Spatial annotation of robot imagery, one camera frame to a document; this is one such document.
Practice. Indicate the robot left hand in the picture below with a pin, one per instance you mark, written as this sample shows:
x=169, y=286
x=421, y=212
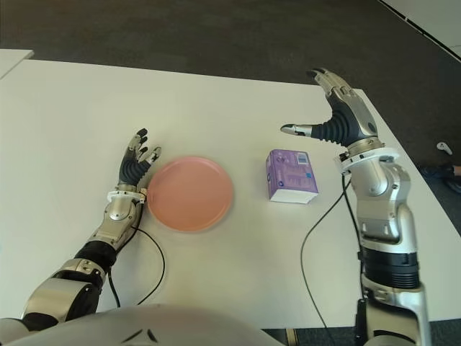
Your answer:
x=131, y=169

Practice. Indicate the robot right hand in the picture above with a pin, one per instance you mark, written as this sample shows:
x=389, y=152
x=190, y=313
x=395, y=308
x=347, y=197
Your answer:
x=345, y=122

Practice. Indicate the purple tissue paper pack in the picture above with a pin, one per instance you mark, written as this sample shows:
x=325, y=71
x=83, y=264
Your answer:
x=291, y=176

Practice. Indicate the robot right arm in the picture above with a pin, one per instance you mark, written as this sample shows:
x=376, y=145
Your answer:
x=381, y=202

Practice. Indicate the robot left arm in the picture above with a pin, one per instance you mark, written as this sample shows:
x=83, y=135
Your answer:
x=119, y=212

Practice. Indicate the pink round plate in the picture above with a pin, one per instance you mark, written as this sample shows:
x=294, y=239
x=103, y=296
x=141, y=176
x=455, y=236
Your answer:
x=191, y=194

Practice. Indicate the white handheld controller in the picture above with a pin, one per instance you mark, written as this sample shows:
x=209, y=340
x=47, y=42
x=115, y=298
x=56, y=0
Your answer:
x=443, y=146

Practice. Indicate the dark shoe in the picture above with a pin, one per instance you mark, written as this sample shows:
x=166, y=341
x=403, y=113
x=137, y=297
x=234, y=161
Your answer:
x=454, y=187
x=437, y=171

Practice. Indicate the person bare ankle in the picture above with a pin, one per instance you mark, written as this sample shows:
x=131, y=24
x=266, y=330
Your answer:
x=457, y=168

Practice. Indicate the white table with dark edge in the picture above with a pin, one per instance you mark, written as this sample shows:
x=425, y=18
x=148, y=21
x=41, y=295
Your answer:
x=439, y=18

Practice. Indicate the silver robot torso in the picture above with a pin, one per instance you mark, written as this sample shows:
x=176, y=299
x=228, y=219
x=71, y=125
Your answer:
x=162, y=324

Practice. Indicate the white neighbouring table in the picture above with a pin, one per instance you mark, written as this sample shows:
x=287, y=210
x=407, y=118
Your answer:
x=12, y=59

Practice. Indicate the grey table leg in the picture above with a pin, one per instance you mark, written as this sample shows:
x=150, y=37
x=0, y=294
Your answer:
x=291, y=335

